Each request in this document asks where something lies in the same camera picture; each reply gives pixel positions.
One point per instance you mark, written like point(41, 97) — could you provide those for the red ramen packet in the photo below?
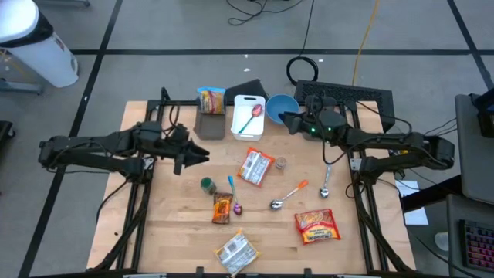
point(316, 227)

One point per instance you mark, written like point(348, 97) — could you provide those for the white paper sheet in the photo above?
point(415, 216)

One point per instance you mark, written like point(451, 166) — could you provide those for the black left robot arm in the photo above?
point(96, 144)

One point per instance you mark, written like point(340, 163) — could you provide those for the green-lidded spice jar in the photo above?
point(207, 185)

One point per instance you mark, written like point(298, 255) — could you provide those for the orange ramen packet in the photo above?
point(254, 166)

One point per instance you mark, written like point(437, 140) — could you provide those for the black wedge-shaped stand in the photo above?
point(247, 89)

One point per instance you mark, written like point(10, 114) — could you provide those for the backlit keyboard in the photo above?
point(478, 245)

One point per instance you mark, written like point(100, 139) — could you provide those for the large iridescent spoon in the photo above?
point(257, 110)

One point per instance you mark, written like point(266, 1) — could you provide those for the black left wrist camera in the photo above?
point(179, 132)

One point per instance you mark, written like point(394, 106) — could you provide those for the small iridescent spoon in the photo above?
point(237, 209)

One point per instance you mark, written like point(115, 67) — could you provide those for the grey desk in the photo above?
point(455, 231)
point(474, 162)

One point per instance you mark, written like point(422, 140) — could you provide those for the black box device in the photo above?
point(484, 116)

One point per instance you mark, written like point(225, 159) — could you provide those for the white computer mouse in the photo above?
point(442, 241)

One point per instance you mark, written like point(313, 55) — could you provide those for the black perforated panel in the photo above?
point(347, 92)

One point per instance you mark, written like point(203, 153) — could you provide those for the taco seasoning pouch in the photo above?
point(222, 208)

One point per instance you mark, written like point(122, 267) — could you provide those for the yellow ramen packet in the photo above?
point(236, 253)

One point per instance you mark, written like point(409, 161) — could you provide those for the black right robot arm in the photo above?
point(386, 141)

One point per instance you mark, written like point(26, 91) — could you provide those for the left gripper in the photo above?
point(180, 154)

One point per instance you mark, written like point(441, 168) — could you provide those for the white plastic bin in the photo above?
point(241, 108)

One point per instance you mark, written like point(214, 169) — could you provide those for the grey desk foot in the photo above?
point(19, 88)

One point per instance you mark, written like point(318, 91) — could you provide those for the blue bowl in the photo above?
point(276, 106)

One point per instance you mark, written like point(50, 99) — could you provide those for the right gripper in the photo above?
point(310, 127)

